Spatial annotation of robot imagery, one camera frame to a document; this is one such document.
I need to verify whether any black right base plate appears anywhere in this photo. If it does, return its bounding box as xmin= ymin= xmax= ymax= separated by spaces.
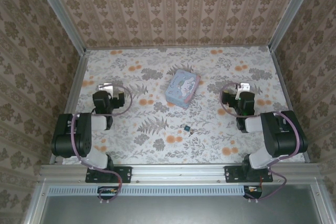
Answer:
xmin=224 ymin=165 xmax=274 ymax=184

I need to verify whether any aluminium corner post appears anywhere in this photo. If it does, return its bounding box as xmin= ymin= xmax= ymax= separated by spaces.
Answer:
xmin=269 ymin=0 xmax=321 ymax=53
xmin=31 ymin=0 xmax=88 ymax=54

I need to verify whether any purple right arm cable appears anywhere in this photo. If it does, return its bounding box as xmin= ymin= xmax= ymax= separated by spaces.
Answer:
xmin=218 ymin=82 xmax=301 ymax=204

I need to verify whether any long aluminium base rail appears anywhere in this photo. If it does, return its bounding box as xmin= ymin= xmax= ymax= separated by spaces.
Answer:
xmin=39 ymin=163 xmax=322 ymax=184

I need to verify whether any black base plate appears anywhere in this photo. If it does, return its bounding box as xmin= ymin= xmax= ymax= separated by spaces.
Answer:
xmin=85 ymin=165 xmax=132 ymax=184
xmin=224 ymin=165 xmax=274 ymax=184

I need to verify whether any grey metal sheet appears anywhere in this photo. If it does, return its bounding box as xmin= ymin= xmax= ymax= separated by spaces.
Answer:
xmin=39 ymin=184 xmax=328 ymax=224

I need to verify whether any white slotted cable duct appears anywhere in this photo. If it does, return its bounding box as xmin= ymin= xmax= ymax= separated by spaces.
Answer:
xmin=48 ymin=185 xmax=246 ymax=196

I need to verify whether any thin aluminium rear rail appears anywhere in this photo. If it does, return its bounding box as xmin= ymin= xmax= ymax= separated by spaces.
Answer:
xmin=85 ymin=45 xmax=272 ymax=51

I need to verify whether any blue cartoon tin box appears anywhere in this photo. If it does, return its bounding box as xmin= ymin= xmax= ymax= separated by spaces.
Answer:
xmin=164 ymin=68 xmax=202 ymax=111

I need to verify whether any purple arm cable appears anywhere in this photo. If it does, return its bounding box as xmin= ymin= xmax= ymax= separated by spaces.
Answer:
xmin=70 ymin=83 xmax=133 ymax=205
xmin=218 ymin=82 xmax=301 ymax=204

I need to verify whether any aluminium side rail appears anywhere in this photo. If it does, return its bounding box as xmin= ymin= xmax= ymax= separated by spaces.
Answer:
xmin=270 ymin=47 xmax=313 ymax=164
xmin=49 ymin=50 xmax=91 ymax=166

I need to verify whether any black connector board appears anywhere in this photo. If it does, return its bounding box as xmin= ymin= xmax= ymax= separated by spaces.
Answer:
xmin=243 ymin=185 xmax=263 ymax=199
xmin=97 ymin=186 xmax=119 ymax=200

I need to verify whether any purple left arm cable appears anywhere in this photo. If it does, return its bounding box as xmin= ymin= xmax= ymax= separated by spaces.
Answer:
xmin=70 ymin=83 xmax=133 ymax=205

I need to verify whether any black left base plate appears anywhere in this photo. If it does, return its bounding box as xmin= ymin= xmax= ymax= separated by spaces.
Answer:
xmin=85 ymin=165 xmax=132 ymax=184

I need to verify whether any black left connector board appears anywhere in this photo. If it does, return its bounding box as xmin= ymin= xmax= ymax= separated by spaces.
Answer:
xmin=97 ymin=186 xmax=119 ymax=200

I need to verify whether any black right connector board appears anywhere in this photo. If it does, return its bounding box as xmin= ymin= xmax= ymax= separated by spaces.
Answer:
xmin=243 ymin=185 xmax=263 ymax=199

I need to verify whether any aluminium lower frame bar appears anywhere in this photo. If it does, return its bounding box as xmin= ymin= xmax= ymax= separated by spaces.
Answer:
xmin=311 ymin=182 xmax=333 ymax=224
xmin=23 ymin=179 xmax=47 ymax=224

